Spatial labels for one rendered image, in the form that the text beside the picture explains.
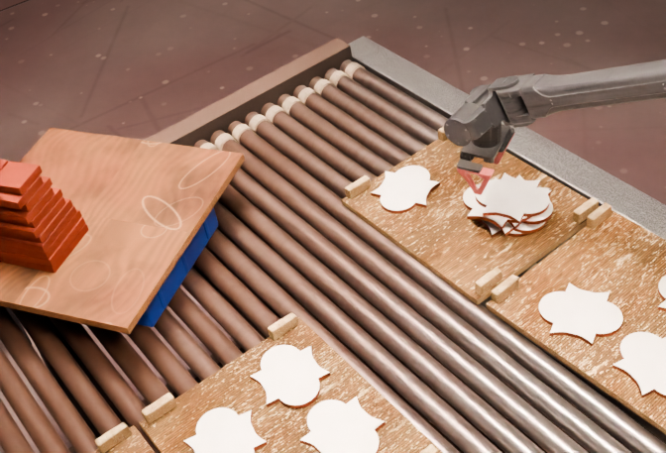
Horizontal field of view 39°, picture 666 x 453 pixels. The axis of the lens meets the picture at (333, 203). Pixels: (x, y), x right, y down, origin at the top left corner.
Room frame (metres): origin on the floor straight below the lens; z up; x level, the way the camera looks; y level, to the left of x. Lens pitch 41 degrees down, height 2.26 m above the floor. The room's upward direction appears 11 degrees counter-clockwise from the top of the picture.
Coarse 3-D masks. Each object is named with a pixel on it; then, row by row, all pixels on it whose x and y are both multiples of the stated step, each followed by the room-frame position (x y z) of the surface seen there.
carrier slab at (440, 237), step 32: (416, 160) 1.61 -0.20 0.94; (448, 160) 1.59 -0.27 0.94; (480, 160) 1.57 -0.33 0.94; (512, 160) 1.55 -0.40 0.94; (448, 192) 1.49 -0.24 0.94; (576, 192) 1.42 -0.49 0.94; (384, 224) 1.43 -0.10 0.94; (416, 224) 1.41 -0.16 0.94; (448, 224) 1.39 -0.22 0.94; (480, 224) 1.38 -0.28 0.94; (576, 224) 1.33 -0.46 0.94; (416, 256) 1.32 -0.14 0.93; (448, 256) 1.30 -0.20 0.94; (480, 256) 1.29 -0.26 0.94; (512, 256) 1.27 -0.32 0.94
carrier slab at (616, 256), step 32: (608, 224) 1.31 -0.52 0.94; (576, 256) 1.24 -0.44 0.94; (608, 256) 1.23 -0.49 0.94; (640, 256) 1.21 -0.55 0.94; (544, 288) 1.18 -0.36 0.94; (608, 288) 1.15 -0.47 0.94; (640, 288) 1.13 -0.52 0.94; (512, 320) 1.11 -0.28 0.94; (640, 320) 1.06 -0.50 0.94; (576, 352) 1.02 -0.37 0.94; (608, 352) 1.01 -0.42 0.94; (608, 384) 0.94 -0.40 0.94; (640, 416) 0.88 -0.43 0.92
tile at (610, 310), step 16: (576, 288) 1.15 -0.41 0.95; (544, 304) 1.13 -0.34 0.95; (560, 304) 1.12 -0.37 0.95; (576, 304) 1.12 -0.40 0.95; (592, 304) 1.11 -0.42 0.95; (608, 304) 1.10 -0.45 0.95; (544, 320) 1.10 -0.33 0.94; (560, 320) 1.09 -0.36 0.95; (576, 320) 1.08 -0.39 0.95; (592, 320) 1.07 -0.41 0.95; (608, 320) 1.07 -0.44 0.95; (576, 336) 1.05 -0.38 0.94; (592, 336) 1.04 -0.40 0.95
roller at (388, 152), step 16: (304, 96) 1.96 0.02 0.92; (320, 96) 1.95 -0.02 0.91; (320, 112) 1.90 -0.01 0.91; (336, 112) 1.87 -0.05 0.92; (352, 128) 1.80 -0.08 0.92; (368, 128) 1.78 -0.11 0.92; (368, 144) 1.74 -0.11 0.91; (384, 144) 1.71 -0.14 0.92; (400, 160) 1.65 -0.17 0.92; (544, 256) 1.28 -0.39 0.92
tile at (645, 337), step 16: (640, 336) 1.02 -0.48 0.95; (656, 336) 1.01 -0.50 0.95; (624, 352) 0.99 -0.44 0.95; (640, 352) 0.99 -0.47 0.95; (656, 352) 0.98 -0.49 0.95; (624, 368) 0.96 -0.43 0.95; (640, 368) 0.96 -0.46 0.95; (656, 368) 0.95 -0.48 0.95; (640, 384) 0.92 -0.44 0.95; (656, 384) 0.92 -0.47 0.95
